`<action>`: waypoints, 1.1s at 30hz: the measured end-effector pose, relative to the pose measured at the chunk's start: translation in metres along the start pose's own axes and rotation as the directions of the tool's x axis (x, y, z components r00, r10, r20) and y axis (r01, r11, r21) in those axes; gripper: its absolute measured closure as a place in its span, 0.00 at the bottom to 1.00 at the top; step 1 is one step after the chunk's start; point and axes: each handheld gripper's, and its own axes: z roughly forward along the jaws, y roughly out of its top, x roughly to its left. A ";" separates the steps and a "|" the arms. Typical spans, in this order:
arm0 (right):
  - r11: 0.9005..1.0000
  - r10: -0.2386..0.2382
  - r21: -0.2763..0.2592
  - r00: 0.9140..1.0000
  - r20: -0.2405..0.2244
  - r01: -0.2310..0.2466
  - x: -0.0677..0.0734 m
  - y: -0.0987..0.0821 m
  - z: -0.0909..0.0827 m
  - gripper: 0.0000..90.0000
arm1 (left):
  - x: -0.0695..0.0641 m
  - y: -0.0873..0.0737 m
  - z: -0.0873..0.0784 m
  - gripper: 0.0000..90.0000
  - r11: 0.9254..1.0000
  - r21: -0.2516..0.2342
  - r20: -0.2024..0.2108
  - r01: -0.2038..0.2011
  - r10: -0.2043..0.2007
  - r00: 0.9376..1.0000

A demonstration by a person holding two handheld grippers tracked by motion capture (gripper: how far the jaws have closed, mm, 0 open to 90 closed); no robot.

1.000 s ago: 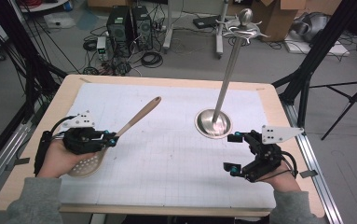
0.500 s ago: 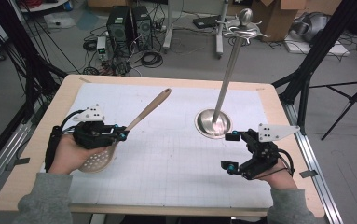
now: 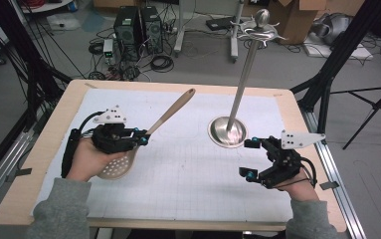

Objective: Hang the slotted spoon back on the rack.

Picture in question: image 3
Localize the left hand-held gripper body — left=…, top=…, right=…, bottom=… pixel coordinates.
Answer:
left=91, top=105, right=136, bottom=154

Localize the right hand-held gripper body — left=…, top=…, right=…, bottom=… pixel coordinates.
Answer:
left=259, top=129, right=326, bottom=189

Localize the wooden slotted spoon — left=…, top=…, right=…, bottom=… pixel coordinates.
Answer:
left=97, top=88, right=197, bottom=181

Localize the metal utensil stand with hooks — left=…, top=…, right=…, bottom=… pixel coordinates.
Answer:
left=207, top=8, right=286, bottom=149

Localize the person's right hand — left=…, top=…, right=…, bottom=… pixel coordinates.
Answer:
left=272, top=175, right=320, bottom=202

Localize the person's left hand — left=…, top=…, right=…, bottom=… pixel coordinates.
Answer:
left=66, top=137, right=129, bottom=183

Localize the grey tape piece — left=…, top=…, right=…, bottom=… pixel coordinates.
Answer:
left=319, top=180, right=340, bottom=191
left=14, top=167, right=33, bottom=177

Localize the white grid mat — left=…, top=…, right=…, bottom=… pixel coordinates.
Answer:
left=32, top=89, right=293, bottom=223

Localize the small bench power supply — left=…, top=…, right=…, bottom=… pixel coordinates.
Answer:
left=102, top=39, right=115, bottom=66

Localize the black computer tower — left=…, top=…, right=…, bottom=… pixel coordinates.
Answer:
left=140, top=5, right=164, bottom=54
left=112, top=5, right=142, bottom=63

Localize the black tripod stand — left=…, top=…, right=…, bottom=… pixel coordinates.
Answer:
left=330, top=79, right=381, bottom=150

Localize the black flat case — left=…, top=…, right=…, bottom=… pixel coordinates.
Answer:
left=205, top=15, right=244, bottom=32

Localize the clear plastic bag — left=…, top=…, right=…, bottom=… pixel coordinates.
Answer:
left=47, top=13, right=82, bottom=33

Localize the large open cardboard box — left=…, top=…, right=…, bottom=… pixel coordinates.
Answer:
left=267, top=0, right=366, bottom=46

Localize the white flat board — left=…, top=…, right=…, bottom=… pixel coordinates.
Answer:
left=302, top=34, right=375, bottom=62

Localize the grey rounded device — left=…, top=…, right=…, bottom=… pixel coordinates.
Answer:
left=310, top=12, right=353, bottom=46

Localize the white round table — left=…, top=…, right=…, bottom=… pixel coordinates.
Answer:
left=20, top=0, right=75, bottom=14

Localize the thin black cable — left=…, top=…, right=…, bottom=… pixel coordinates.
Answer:
left=298, top=155, right=318, bottom=188

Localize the black sleeved cable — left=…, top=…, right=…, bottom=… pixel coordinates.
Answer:
left=61, top=111, right=103, bottom=179

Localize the aluminium rail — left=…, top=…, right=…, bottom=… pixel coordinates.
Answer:
left=0, top=130, right=35, bottom=217
left=298, top=99, right=366, bottom=239

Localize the black cable coil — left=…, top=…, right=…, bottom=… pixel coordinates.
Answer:
left=149, top=54, right=175, bottom=74

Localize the black frame post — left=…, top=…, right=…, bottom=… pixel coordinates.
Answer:
left=290, top=0, right=381, bottom=113
left=0, top=0, right=73, bottom=133

